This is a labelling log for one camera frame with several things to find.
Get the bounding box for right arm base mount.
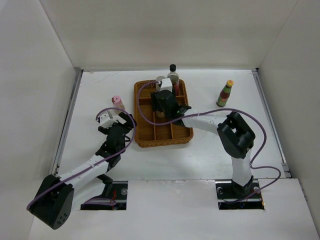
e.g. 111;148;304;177
215;179;265;210

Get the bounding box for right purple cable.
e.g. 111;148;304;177
137;80;282;205

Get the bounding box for metal table rail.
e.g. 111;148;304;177
50;67;84;175
251;68;292;179

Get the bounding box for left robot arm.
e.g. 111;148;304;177
26;110;137;230

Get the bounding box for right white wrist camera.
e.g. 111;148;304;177
159;78;173;93

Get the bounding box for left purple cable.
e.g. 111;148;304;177
26;107;137;212

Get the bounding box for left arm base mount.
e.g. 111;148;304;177
80;174;129;211

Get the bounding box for purple cable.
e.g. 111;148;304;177
137;80;282;205
26;107;137;212

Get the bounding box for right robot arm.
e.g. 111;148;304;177
150;90;256;198

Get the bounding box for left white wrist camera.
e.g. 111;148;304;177
97;111;120;129

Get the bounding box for black cap brown spice bottle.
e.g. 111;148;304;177
155;111;165;119

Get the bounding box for yellow cap chili sauce bottle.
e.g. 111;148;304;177
216;79;234;107

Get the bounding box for tall dark sauce bottle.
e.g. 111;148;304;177
167;64;180;96

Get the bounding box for pink lid spice jar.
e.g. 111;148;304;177
111;95;125;115

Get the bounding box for left metal table rail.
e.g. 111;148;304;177
50;67;84;175

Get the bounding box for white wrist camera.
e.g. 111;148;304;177
97;111;120;129
159;78;173;93

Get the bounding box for right metal table rail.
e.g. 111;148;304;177
251;68;292;179

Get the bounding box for brown wicker divided basket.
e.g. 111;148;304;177
133;80;194;148

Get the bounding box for blue label silver cap jar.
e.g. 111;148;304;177
155;76;166;92

